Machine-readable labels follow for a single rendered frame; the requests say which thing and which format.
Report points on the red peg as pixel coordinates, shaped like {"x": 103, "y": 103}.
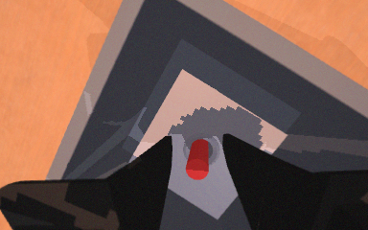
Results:
{"x": 198, "y": 162}

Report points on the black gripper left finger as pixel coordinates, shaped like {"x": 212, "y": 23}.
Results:
{"x": 132, "y": 198}

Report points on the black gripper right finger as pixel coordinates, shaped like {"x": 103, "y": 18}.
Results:
{"x": 276, "y": 195}

